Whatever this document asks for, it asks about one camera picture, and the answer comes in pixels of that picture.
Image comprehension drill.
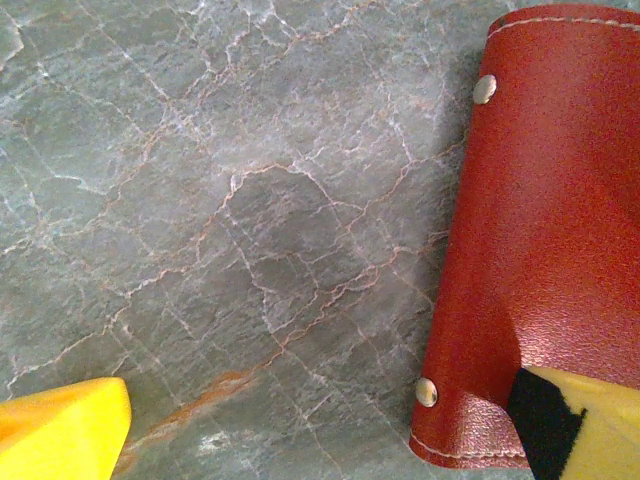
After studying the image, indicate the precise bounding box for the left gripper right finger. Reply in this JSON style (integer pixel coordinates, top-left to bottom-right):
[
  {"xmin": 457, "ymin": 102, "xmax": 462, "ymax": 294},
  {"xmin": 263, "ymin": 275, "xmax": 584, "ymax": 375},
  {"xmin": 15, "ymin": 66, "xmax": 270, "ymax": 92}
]
[{"xmin": 509, "ymin": 364, "xmax": 640, "ymax": 480}]

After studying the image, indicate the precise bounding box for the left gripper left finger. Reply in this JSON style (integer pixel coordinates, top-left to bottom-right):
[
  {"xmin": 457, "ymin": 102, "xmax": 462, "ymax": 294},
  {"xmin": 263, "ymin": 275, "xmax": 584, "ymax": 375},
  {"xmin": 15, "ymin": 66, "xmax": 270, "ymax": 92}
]
[{"xmin": 0, "ymin": 377, "xmax": 134, "ymax": 480}]

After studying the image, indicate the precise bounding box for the red leather card holder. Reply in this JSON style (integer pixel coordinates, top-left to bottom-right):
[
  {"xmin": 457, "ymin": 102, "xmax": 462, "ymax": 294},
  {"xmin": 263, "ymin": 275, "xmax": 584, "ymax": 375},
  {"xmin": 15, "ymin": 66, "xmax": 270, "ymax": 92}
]
[{"xmin": 409, "ymin": 7, "xmax": 640, "ymax": 472}]

